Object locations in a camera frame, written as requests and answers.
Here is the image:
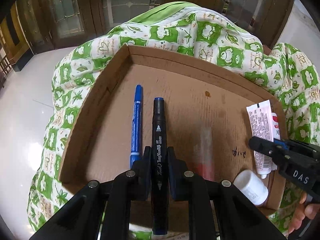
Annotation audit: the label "person's right hand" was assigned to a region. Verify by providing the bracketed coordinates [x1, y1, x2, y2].
[287, 192, 320, 235]

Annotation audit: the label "wooden chair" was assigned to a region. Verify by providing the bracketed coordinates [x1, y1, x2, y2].
[0, 55, 12, 88]

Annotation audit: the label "pink tube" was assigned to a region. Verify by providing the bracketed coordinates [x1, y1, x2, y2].
[246, 100, 277, 179]

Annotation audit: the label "black marker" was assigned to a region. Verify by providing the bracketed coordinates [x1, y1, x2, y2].
[151, 97, 170, 235]

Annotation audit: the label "wooden glass doors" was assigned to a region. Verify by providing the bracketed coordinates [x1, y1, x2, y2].
[15, 0, 295, 53]

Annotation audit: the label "blue pen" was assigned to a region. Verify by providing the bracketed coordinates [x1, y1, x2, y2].
[129, 84, 143, 168]

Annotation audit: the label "brown cardboard tray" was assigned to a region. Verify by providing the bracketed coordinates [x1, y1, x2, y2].
[59, 45, 288, 217]

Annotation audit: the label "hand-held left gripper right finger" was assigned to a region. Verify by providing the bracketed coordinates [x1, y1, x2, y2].
[167, 146, 288, 240]

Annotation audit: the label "small white bottle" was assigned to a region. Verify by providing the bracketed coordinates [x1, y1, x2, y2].
[234, 169, 269, 207]

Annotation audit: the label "white bottle with red print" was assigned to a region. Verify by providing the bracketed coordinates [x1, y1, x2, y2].
[271, 112, 281, 140]

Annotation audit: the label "green printed blanket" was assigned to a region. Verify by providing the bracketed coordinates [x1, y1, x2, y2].
[26, 2, 320, 240]

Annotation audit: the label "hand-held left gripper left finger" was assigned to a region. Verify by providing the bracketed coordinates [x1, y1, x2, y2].
[30, 146, 152, 240]

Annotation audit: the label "clear tube with red end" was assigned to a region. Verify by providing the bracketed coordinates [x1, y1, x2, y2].
[195, 125, 216, 180]

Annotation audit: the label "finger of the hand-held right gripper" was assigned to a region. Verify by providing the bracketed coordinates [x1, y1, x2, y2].
[249, 136, 280, 164]
[273, 140, 292, 152]

